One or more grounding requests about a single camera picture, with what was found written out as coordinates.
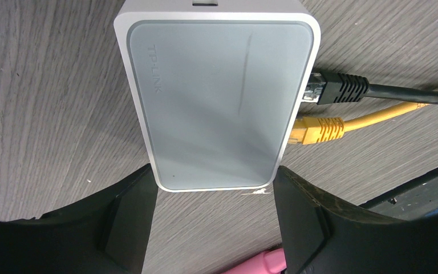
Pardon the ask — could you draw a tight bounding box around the short yellow cable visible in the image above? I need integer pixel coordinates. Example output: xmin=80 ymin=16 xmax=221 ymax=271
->
xmin=287 ymin=82 xmax=438 ymax=146

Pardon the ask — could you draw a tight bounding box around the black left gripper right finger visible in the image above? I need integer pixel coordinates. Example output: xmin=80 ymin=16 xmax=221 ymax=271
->
xmin=273 ymin=166 xmax=438 ymax=273

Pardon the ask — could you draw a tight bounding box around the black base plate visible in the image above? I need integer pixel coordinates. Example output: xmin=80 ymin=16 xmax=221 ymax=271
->
xmin=360 ymin=167 xmax=438 ymax=220

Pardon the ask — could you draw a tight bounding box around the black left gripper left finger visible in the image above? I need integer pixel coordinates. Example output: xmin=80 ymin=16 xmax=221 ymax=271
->
xmin=0 ymin=164 xmax=158 ymax=273

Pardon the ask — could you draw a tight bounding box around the pink marker pen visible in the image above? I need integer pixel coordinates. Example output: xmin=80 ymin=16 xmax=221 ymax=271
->
xmin=224 ymin=248 xmax=286 ymax=274

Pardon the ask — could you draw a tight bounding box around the short black cable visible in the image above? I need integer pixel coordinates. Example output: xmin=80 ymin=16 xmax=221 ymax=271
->
xmin=302 ymin=69 xmax=438 ymax=107

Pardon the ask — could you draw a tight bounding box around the small white grey hub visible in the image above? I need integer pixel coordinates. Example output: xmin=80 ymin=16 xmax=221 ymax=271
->
xmin=113 ymin=1 xmax=321 ymax=192

